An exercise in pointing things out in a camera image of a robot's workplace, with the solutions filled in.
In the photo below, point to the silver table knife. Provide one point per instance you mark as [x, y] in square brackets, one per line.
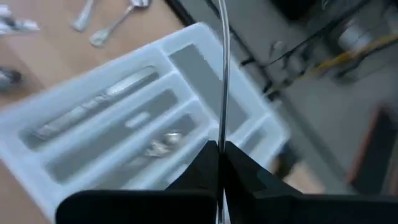
[21, 26]
[224, 77]
[93, 104]

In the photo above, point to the silver fork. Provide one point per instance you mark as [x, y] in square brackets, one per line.
[81, 20]

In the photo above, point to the black mat with orange stripes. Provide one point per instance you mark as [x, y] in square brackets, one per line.
[379, 149]

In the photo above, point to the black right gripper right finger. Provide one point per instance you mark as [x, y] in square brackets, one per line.
[295, 210]

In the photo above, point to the black table frame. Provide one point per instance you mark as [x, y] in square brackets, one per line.
[178, 12]

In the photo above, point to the white cutlery organizer tray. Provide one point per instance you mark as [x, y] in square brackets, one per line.
[186, 37]

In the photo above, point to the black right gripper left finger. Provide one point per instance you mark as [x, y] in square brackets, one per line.
[140, 208]

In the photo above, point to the silver spoon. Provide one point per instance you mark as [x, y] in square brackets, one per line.
[157, 151]
[172, 138]
[102, 37]

